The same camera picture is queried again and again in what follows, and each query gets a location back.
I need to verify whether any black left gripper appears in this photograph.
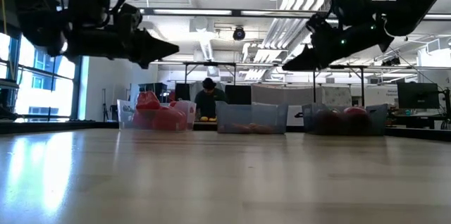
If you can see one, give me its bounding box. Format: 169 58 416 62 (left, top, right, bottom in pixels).
66 4 180 69

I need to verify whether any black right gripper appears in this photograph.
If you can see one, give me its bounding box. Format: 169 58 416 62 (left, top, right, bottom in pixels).
282 14 395 71

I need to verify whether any crinkled red bell pepper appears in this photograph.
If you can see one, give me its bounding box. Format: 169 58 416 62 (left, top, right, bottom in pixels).
132 91 161 130

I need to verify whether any red tomato green calyx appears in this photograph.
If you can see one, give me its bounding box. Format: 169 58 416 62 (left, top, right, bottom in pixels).
313 109 345 135
342 106 373 135

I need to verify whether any yellow orange chili pepper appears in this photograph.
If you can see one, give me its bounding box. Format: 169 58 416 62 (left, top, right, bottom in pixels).
249 123 276 135

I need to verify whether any grey fabric partition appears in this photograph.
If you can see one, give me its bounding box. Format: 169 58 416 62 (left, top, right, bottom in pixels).
251 83 353 105

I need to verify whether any black computer monitor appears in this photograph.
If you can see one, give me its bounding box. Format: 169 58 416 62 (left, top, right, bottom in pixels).
175 82 191 102
225 85 252 105
397 82 440 111

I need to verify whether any long ceiling light bar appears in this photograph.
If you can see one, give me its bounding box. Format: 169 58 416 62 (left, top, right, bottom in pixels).
151 8 233 16

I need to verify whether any clear plastic bin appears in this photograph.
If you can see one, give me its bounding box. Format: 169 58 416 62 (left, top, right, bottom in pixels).
117 99 197 132

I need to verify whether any person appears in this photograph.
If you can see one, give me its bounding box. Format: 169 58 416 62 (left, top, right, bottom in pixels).
193 77 228 119

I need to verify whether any grey translucent plastic bin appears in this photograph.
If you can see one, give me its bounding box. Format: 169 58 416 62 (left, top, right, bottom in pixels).
215 101 289 135
304 103 388 136

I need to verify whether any black metal workstation frame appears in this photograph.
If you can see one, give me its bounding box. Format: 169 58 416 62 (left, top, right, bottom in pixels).
183 61 367 107

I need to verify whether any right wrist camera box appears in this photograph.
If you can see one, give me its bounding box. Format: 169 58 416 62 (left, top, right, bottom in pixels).
333 0 377 27

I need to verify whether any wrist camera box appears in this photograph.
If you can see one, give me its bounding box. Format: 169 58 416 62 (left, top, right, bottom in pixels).
60 0 112 27
333 0 377 27

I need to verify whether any black ceiling dome camera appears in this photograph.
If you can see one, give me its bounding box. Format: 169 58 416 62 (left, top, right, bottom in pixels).
232 26 247 42

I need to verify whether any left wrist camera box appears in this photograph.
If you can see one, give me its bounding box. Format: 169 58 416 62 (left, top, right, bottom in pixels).
60 0 112 27

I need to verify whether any black aluminium table frame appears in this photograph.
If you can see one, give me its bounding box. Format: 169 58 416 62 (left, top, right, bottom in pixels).
0 120 451 143

